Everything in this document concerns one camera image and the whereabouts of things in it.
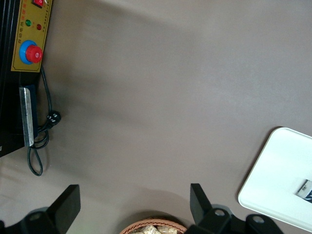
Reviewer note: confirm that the black tissue pack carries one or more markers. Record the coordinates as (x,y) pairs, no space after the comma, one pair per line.
(306,191)

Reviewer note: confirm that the round wicker basket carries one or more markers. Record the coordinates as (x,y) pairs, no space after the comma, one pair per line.
(136,225)

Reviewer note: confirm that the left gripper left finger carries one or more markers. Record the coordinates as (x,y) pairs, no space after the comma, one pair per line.
(65,207)

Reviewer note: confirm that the clear-wrapped biscuit packet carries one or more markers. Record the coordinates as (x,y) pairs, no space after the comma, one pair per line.
(146,230)
(167,230)

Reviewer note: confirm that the beige plastic serving tray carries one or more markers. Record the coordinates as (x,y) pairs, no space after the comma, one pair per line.
(273,170)

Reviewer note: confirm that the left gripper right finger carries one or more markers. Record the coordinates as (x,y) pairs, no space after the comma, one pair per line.
(204,214)

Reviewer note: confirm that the red emergency stop button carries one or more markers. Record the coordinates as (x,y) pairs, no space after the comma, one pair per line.
(33,53)

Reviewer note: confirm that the yellow and black control box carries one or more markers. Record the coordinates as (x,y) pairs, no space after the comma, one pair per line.
(26,29)

